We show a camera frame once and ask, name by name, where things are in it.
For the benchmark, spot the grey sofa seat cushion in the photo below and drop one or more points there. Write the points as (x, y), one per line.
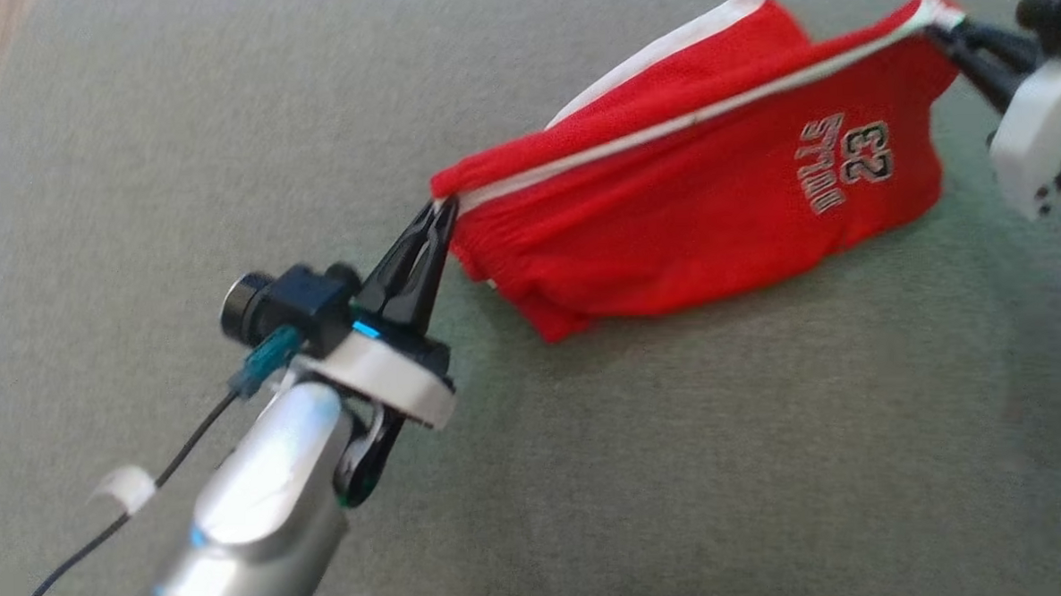
(592, 465)

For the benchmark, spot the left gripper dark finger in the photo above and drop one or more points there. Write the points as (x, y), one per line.
(391, 282)
(431, 275)

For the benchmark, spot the red mesh basketball shorts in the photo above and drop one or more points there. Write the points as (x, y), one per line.
(670, 211)

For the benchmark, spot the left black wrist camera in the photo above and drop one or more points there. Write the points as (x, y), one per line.
(302, 299)

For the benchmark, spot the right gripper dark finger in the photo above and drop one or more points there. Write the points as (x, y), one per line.
(994, 43)
(987, 81)

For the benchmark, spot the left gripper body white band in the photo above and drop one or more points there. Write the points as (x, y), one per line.
(391, 376)

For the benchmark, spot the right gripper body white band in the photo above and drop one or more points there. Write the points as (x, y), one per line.
(1038, 132)

